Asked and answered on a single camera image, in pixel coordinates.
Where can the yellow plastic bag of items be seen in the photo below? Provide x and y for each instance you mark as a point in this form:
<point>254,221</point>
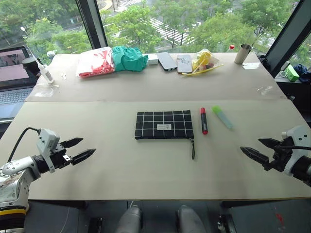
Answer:
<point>205,60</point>

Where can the black white-grid pencil case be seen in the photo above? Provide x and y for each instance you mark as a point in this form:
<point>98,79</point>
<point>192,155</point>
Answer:
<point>162,125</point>

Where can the grey power bank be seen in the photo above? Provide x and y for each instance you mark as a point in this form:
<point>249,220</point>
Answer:
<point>167,61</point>

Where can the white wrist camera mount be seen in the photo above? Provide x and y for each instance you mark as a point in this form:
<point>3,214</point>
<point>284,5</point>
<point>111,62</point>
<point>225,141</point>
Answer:
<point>299,135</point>
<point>47,139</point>

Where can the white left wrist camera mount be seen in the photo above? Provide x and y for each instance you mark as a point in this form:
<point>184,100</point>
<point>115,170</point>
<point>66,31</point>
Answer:
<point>47,139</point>

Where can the white paper card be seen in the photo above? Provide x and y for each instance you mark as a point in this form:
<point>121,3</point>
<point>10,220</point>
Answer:
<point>251,66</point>

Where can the red and white packaged cloth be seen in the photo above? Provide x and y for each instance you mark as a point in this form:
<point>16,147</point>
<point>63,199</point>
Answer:
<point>96,61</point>

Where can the metal cup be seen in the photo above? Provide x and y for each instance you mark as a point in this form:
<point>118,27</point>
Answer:
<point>241,54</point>

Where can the clear plastic wrap piece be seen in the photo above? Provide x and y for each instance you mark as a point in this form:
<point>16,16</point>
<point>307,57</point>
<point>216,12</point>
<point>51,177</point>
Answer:
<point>45,91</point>

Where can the green highlighter pen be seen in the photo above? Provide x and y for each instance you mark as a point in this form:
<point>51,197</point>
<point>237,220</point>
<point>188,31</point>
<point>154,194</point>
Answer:
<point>222,117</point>

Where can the white glue bottle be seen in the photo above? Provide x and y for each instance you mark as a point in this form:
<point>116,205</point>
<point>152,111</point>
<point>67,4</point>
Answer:
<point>46,74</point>

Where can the phone with white case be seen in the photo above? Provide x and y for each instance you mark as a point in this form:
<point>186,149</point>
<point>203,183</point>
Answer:
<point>184,63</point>

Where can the laptop computer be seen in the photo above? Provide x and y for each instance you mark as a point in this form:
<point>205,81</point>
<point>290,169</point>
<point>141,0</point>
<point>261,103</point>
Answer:
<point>12,72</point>

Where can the red and black marker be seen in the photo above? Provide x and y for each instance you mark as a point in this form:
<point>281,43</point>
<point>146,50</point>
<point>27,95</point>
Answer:
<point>204,121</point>

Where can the green folded cloth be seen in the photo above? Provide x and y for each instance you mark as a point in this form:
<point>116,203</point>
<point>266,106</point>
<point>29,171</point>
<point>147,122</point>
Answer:
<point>128,59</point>

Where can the black cylindrical container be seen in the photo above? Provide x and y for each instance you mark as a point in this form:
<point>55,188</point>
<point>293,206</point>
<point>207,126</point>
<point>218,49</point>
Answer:
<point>31,65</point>

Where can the black window frame pillar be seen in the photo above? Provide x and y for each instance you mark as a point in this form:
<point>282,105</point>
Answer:
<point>93,21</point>
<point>289,36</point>

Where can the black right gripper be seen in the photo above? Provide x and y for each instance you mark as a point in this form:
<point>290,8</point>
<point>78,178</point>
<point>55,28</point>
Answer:
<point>280,159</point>

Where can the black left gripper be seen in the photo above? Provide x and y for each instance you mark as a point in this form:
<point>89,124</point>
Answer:
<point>59,156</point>

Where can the small green box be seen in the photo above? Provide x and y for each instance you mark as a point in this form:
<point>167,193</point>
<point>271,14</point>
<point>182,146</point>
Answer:
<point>291,72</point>

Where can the dark blue cloth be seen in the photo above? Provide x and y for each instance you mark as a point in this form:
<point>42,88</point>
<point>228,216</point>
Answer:
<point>303,72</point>

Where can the small white box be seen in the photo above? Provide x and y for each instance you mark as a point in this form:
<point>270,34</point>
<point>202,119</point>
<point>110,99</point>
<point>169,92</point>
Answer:
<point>152,59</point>

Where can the grey rounded robot foot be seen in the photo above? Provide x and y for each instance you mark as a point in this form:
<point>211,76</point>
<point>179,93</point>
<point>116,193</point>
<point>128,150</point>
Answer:
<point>189,219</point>
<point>130,218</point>

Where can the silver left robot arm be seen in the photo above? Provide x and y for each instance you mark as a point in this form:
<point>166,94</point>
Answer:
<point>17,167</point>

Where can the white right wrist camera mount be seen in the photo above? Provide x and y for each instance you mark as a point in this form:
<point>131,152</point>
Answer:
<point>299,135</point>

